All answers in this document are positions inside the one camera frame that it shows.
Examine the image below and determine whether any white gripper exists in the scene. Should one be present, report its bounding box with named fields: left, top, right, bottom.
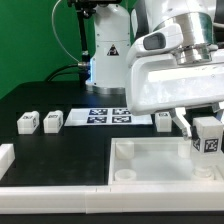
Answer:
left=125, top=46, right=224, bottom=140

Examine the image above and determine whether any white square tabletop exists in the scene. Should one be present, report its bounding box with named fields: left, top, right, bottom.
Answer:
left=108, top=137, right=224, bottom=185

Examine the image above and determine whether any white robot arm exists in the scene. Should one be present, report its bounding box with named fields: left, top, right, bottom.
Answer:
left=86, top=0, right=224, bottom=138

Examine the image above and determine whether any white sheet with markers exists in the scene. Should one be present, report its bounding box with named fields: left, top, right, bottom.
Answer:
left=65, top=107, right=152, bottom=126

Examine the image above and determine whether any white right rail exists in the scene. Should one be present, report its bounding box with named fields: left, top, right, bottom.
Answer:
left=214, top=157, right=224, bottom=179

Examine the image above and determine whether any white rail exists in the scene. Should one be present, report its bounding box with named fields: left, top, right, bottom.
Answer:
left=0, top=182, right=224, bottom=214
left=214, top=157, right=224, bottom=179
left=0, top=144, right=15, bottom=180

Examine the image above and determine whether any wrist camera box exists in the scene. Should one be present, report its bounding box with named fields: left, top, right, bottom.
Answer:
left=126, top=23, right=184, bottom=67

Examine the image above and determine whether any white front rail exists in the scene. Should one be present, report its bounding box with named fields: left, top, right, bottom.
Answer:
left=0, top=182, right=224, bottom=214

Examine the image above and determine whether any black cable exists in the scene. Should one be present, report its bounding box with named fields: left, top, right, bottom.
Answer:
left=45, top=64, right=91, bottom=83

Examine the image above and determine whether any grey cable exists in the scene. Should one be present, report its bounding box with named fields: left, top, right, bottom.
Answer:
left=51, top=0, right=83, bottom=64

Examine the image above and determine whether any white left rail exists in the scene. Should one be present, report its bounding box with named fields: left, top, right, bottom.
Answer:
left=0, top=144, right=15, bottom=180

